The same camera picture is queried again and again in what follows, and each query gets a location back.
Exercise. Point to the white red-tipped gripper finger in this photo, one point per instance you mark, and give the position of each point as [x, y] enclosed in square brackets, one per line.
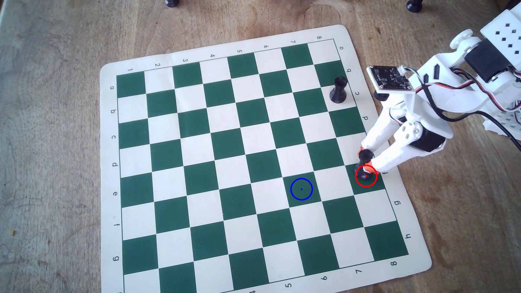
[401, 150]
[382, 132]

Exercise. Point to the black chess rook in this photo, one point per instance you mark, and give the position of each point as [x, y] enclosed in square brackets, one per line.
[338, 95]
[366, 155]

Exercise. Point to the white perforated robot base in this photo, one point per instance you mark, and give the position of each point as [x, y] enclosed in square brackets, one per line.
[504, 120]

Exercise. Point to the green white chess board mat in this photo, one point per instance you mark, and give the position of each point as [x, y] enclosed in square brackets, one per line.
[244, 162]

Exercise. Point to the black wrist camera board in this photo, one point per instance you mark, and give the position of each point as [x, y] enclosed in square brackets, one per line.
[388, 77]

